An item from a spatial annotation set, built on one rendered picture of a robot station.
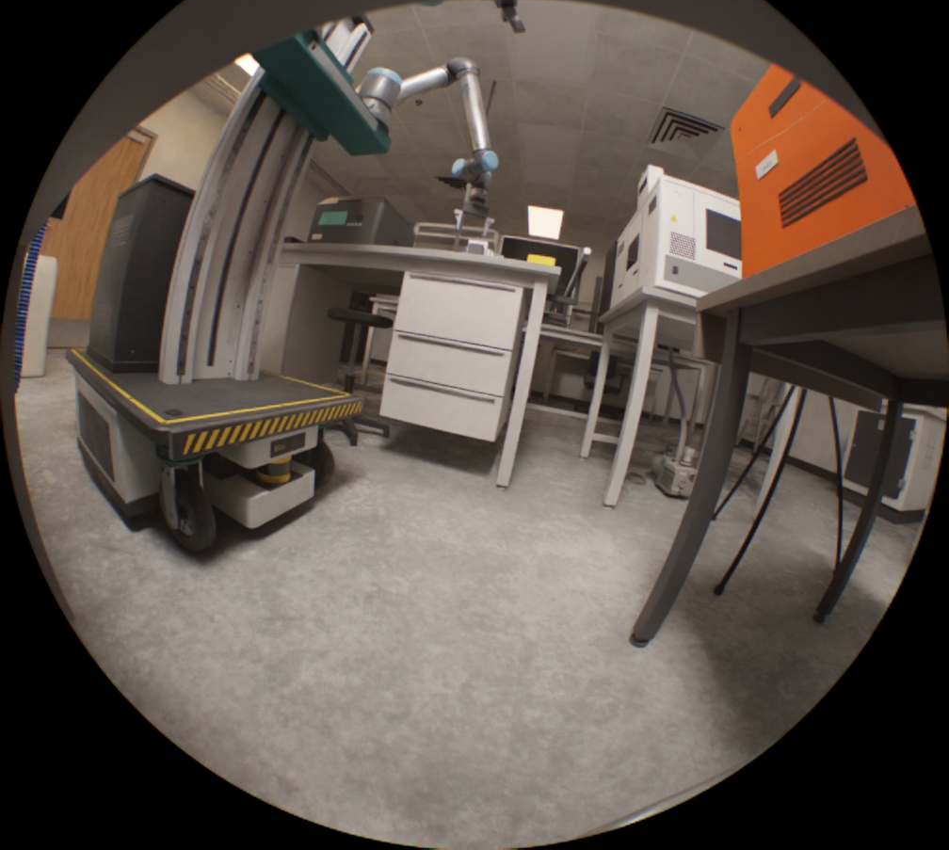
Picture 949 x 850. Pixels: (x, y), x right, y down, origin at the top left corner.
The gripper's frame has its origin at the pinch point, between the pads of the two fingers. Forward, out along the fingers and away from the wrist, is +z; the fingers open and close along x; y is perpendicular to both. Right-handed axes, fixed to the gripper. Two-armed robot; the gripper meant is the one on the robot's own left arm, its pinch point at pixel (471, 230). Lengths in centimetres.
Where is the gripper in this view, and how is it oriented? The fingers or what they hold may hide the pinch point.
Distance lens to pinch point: 169.4
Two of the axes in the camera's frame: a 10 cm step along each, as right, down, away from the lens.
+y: -2.3, -1.0, 9.7
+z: -1.8, 9.8, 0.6
